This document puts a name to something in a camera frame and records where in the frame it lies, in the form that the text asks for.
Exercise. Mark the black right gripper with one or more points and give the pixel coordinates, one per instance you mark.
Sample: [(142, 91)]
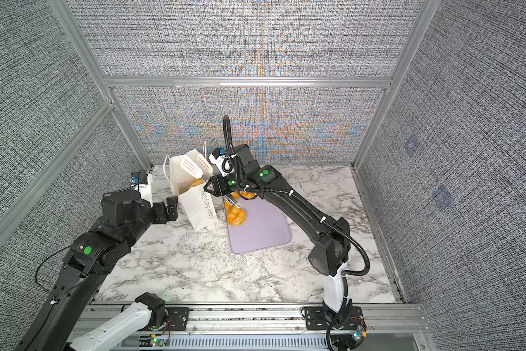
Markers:
[(219, 185)]

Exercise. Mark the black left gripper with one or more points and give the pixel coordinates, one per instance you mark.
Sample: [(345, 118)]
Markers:
[(160, 208)]

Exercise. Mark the white paper bag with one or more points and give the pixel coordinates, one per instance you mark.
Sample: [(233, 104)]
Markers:
[(197, 204)]

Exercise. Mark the steel tongs white tips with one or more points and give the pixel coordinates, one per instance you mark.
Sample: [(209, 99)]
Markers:
[(202, 170)]

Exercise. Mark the sugared ring donut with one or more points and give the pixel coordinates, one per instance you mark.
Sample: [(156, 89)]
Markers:
[(247, 195)]

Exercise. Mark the round orange knotted bun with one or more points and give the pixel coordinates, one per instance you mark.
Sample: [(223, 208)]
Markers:
[(235, 217)]

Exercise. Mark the red-brown glazed croissant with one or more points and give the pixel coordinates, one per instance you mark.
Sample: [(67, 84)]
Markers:
[(197, 182)]

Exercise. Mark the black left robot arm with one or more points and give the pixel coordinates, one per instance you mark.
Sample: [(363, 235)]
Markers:
[(126, 216)]

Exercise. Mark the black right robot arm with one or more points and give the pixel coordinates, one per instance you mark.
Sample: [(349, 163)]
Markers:
[(331, 237)]

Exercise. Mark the lilac plastic tray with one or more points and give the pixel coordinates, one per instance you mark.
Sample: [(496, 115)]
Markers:
[(265, 227)]

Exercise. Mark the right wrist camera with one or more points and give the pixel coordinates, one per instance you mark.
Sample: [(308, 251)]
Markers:
[(222, 161)]

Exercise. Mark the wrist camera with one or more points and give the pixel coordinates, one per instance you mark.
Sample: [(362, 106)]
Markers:
[(222, 161), (141, 182)]

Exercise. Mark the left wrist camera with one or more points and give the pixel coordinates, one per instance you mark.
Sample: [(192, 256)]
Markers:
[(141, 182)]

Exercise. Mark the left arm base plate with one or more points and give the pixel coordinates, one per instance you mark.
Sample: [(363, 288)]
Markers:
[(169, 319)]

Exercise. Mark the aluminium front rail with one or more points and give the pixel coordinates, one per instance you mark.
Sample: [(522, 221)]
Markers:
[(265, 326)]

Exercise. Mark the aluminium cage frame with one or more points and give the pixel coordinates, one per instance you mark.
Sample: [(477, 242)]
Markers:
[(49, 110)]

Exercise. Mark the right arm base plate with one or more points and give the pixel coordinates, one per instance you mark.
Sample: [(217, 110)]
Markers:
[(319, 319)]

